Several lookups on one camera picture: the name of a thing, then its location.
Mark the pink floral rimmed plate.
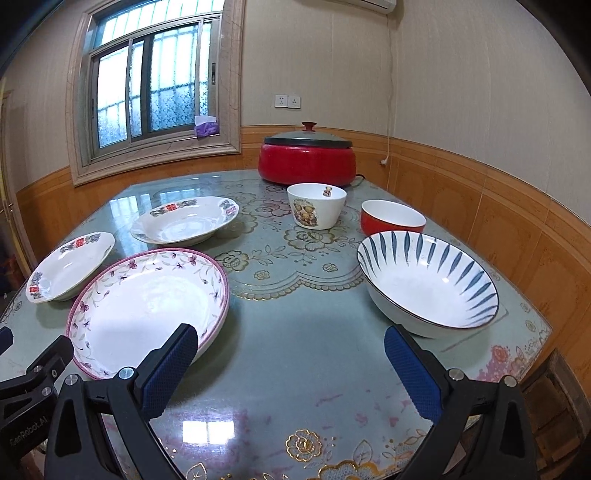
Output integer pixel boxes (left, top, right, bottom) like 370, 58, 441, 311
65, 248, 230, 380

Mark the red bowl white inside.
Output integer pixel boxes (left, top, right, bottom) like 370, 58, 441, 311
361, 199, 427, 236

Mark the small white red-patterned plate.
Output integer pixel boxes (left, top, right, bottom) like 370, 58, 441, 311
25, 231, 115, 304

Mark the white bowl blue leaf pattern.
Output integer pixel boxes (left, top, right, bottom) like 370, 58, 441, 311
356, 231, 500, 339

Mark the large white red-patterned plate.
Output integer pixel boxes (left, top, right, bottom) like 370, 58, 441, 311
129, 196, 239, 247

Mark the purple tissue pack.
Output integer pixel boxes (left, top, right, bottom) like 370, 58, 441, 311
194, 115, 219, 139

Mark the white teddy bear bowl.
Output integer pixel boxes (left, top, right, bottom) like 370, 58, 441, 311
287, 183, 348, 230

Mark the red electric cooking pot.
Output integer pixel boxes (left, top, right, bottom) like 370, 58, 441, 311
259, 144, 356, 187

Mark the dark pot lid red knob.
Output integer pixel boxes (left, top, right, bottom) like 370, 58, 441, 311
263, 121, 353, 149

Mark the white air conditioner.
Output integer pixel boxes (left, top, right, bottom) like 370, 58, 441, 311
344, 0, 398, 15

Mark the window with grey frame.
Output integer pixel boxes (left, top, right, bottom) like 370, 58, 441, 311
66, 1, 245, 185

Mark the white cable with plug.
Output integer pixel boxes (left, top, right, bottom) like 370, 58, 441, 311
379, 18, 402, 166

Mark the white wall socket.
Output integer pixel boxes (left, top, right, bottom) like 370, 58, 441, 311
273, 94, 290, 108
287, 95, 301, 109

